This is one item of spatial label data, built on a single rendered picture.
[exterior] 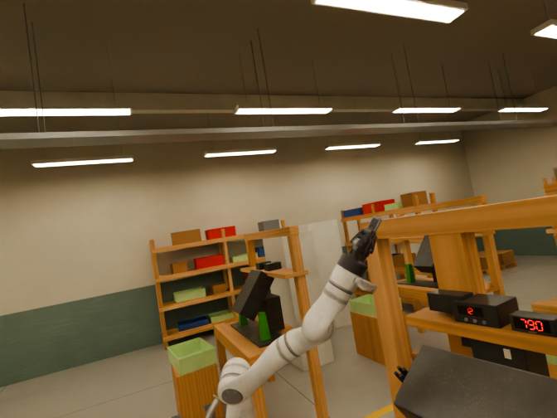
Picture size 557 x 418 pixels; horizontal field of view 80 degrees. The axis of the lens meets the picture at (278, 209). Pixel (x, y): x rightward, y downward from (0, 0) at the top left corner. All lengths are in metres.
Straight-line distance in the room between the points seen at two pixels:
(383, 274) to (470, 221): 0.53
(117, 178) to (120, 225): 1.00
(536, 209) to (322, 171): 8.27
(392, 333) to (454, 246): 0.57
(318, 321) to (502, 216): 0.75
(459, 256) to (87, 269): 7.21
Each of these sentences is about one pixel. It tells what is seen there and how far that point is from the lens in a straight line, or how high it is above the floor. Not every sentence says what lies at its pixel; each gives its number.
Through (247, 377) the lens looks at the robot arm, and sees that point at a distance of 1.02.
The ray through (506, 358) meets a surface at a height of 1.45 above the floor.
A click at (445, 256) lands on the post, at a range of 1.49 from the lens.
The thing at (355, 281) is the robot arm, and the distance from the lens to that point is 0.89.
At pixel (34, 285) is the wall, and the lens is 8.04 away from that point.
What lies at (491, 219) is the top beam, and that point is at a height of 1.89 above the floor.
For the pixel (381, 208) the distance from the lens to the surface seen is 7.28.
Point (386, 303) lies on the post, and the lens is 1.76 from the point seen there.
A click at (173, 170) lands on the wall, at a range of 8.08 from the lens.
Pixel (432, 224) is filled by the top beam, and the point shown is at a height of 1.89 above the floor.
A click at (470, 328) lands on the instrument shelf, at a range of 1.37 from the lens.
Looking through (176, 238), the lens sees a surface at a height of 2.15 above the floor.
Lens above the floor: 1.97
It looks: 4 degrees up
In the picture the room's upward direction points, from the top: 9 degrees counter-clockwise
